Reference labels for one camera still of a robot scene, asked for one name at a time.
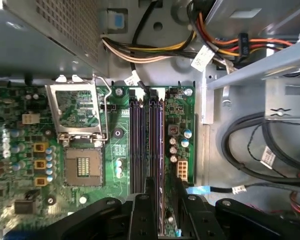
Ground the metal drive bay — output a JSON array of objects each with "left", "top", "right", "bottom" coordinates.
[{"left": 204, "top": 0, "right": 300, "bottom": 91}]

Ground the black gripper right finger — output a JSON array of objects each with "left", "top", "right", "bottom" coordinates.
[{"left": 175, "top": 174, "right": 300, "bottom": 240}]

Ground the orange wires black connector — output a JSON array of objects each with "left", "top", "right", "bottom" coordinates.
[{"left": 187, "top": 0, "right": 295, "bottom": 65}]

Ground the beige yellow wire bundle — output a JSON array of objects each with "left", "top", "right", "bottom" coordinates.
[{"left": 101, "top": 29, "right": 198, "bottom": 65}]

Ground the black cable blue tab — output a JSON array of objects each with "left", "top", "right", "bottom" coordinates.
[{"left": 186, "top": 183, "right": 300, "bottom": 196}]

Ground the grey latch blue label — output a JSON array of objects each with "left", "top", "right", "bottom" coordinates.
[{"left": 97, "top": 8, "right": 130, "bottom": 35}]

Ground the wire locking lever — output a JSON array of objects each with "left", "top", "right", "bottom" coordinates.
[{"left": 93, "top": 74, "right": 110, "bottom": 141}]

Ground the thick black cable loop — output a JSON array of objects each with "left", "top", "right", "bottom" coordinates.
[{"left": 221, "top": 112, "right": 300, "bottom": 182}]

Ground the CPU socket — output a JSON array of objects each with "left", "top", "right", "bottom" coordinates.
[{"left": 63, "top": 147, "right": 103, "bottom": 187}]

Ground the metal socket cover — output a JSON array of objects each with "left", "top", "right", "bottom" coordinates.
[{"left": 44, "top": 74, "right": 104, "bottom": 141}]

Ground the black cable white label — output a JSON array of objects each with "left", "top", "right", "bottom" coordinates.
[{"left": 123, "top": 0, "right": 166, "bottom": 95}]

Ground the green motherboard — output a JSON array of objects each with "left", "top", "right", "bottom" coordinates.
[{"left": 0, "top": 79, "right": 198, "bottom": 240}]

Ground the grey power supply unit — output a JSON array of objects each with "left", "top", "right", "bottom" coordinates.
[{"left": 0, "top": 0, "right": 111, "bottom": 79}]

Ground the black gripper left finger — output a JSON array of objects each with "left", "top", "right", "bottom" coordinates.
[{"left": 43, "top": 176, "right": 158, "bottom": 240}]

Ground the black RAM slot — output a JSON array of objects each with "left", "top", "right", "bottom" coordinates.
[
  {"left": 137, "top": 88, "right": 146, "bottom": 195},
  {"left": 128, "top": 88, "right": 139, "bottom": 195},
  {"left": 148, "top": 88, "right": 158, "bottom": 178},
  {"left": 155, "top": 88, "right": 166, "bottom": 196}
]

